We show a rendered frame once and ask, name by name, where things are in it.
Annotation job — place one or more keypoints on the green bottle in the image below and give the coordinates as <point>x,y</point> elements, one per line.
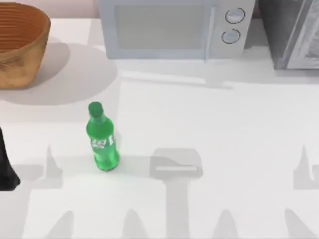
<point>102,139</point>

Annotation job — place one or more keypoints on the pale microwave oven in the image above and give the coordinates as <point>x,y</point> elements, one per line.
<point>159,30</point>

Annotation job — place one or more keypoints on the microwave knob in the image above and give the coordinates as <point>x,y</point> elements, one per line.
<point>235,15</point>
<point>231,36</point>

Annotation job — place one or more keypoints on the brown wicker basket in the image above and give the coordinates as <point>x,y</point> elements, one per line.
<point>22,54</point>

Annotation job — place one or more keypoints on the grey cabinet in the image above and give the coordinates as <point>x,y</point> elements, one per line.
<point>294,35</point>

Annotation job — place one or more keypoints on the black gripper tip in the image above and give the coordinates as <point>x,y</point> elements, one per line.
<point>6,171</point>

